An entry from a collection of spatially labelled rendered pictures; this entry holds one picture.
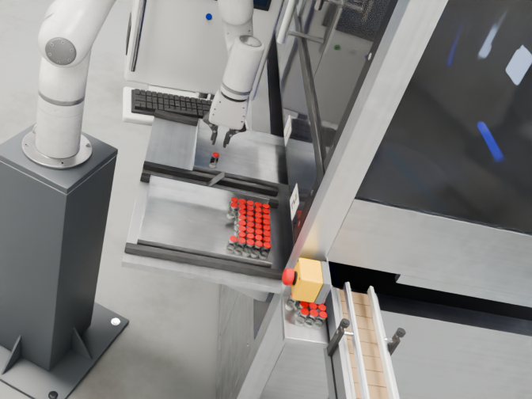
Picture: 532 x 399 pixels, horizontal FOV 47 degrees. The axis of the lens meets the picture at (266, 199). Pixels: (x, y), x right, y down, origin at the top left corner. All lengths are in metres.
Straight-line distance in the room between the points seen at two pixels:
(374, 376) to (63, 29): 1.06
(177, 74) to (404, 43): 1.29
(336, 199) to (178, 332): 1.32
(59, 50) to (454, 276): 1.10
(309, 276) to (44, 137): 0.83
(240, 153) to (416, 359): 0.81
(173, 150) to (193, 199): 0.23
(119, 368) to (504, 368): 1.33
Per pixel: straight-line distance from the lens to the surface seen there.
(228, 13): 1.58
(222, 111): 1.73
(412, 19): 1.16
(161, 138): 1.93
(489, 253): 1.56
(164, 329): 2.53
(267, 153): 1.99
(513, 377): 1.99
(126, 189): 3.09
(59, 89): 1.68
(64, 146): 1.78
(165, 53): 2.28
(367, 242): 1.45
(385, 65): 1.19
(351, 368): 1.41
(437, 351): 1.81
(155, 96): 2.23
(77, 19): 1.56
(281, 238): 1.69
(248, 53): 1.62
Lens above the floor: 1.97
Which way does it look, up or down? 37 degrees down
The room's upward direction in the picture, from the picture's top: 20 degrees clockwise
